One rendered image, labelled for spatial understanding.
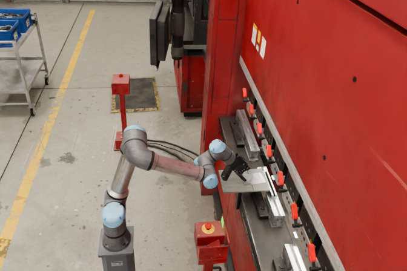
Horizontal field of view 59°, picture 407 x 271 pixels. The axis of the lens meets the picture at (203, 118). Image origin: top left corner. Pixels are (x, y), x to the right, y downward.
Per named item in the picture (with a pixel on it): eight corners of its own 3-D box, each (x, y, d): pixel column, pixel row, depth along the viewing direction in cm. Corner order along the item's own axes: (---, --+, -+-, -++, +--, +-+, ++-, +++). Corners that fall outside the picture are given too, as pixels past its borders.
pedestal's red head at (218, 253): (194, 235, 214) (195, 215, 204) (220, 233, 216) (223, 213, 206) (197, 265, 198) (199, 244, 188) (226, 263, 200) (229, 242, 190)
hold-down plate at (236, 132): (229, 123, 277) (229, 120, 275) (236, 123, 277) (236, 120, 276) (237, 147, 252) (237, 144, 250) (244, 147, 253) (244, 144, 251)
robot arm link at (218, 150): (205, 144, 190) (218, 135, 188) (217, 155, 196) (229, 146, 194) (209, 153, 184) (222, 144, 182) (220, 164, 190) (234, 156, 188)
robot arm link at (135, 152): (127, 152, 157) (224, 178, 175) (127, 137, 166) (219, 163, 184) (118, 170, 162) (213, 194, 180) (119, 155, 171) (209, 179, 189)
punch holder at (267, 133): (260, 144, 207) (264, 120, 198) (275, 144, 208) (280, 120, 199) (267, 161, 195) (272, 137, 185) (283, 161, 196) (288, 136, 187)
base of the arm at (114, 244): (100, 253, 188) (99, 241, 182) (103, 229, 200) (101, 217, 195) (130, 250, 190) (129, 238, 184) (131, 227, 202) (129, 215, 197)
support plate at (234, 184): (218, 171, 213) (218, 170, 213) (261, 169, 217) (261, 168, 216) (223, 193, 199) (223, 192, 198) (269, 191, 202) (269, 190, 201)
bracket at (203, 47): (183, 51, 320) (183, 44, 316) (210, 51, 323) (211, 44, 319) (186, 72, 287) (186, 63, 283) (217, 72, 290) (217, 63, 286)
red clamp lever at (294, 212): (291, 203, 150) (294, 228, 147) (300, 202, 151) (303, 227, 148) (289, 204, 152) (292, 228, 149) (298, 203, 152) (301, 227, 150)
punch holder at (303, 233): (294, 228, 157) (302, 202, 148) (312, 227, 159) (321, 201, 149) (306, 258, 145) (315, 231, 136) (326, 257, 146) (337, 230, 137)
